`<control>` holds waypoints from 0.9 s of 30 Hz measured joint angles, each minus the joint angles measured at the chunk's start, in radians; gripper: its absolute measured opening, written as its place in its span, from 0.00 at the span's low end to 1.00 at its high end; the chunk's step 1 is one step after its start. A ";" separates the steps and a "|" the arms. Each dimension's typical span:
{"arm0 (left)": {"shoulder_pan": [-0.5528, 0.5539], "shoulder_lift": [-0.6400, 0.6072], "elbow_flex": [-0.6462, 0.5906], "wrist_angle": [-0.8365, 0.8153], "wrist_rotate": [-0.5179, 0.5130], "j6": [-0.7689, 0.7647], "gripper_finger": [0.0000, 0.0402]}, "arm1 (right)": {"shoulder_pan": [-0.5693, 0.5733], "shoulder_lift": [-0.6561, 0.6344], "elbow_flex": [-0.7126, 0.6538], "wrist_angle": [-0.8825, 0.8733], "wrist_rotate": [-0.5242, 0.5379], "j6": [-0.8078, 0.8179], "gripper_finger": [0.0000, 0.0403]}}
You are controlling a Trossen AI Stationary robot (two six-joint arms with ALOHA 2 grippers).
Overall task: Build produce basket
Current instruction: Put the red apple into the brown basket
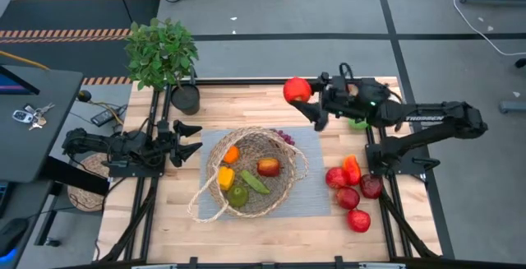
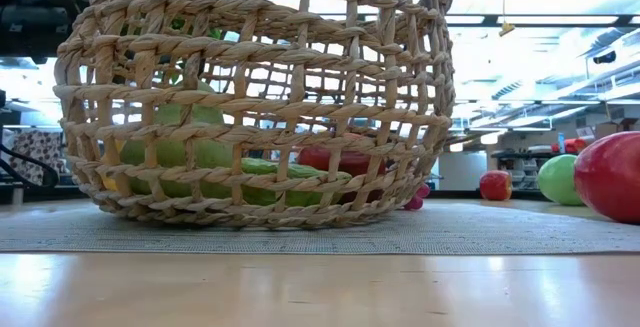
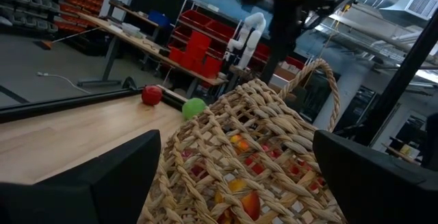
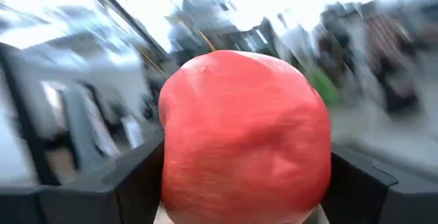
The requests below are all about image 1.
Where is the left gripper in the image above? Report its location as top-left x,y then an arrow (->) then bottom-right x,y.
150,119 -> 204,168

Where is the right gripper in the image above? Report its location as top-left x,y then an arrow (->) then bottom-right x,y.
289,71 -> 377,132

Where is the green lime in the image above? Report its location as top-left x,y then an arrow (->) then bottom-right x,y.
348,117 -> 370,131

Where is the orange mandarin fruit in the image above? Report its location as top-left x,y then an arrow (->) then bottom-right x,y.
223,145 -> 241,165

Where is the yellow bell pepper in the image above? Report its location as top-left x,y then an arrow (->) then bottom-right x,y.
216,165 -> 237,192

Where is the green pear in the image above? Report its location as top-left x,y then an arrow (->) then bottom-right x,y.
227,184 -> 250,208

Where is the red orange bell pepper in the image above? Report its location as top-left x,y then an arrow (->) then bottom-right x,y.
343,154 -> 362,186

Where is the green pea pod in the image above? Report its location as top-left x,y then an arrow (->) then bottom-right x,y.
240,169 -> 271,196

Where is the red and yellow apple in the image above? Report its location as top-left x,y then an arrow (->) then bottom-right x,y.
256,157 -> 281,178

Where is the dark red apple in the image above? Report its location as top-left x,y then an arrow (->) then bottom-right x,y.
359,174 -> 384,200

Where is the woven straw basket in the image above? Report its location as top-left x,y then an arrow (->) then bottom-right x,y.
187,126 -> 310,224

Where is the black plant pot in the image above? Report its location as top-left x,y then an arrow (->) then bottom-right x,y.
170,83 -> 201,116

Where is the purple grape bunch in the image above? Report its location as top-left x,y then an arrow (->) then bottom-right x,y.
270,128 -> 296,146

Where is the black power adapter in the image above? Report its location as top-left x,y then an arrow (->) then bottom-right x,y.
90,106 -> 124,128

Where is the green leafy plant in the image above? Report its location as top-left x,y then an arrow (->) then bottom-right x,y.
124,16 -> 200,92

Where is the grey woven placemat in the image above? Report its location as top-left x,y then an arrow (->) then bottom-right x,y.
197,127 -> 332,220

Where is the round woven stool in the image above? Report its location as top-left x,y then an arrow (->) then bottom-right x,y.
67,152 -> 110,212

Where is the black desk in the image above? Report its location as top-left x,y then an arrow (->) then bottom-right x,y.
0,65 -> 85,183

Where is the black hazard striped floor mat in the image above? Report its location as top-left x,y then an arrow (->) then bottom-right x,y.
0,0 -> 161,86

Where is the key bunch with fob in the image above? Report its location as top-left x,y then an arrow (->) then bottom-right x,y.
12,103 -> 56,131

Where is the computer monitor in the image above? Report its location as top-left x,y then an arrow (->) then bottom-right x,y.
0,65 -> 41,96

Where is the black aluminium table frame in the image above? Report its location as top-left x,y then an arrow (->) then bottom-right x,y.
92,76 -> 455,269

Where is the white floor cable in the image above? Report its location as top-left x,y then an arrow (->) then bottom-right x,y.
426,0 -> 526,57

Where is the yellow cable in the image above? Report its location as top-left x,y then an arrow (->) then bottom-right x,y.
0,50 -> 50,71

